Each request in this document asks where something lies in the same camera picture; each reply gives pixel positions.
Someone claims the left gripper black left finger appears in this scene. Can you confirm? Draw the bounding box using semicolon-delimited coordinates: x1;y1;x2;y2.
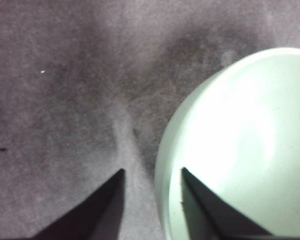
29;168;126;240

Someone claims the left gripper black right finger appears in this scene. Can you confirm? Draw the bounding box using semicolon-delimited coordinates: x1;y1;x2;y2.
180;166;275;237

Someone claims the green bowl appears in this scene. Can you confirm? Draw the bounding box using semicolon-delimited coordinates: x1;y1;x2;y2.
154;47;300;240

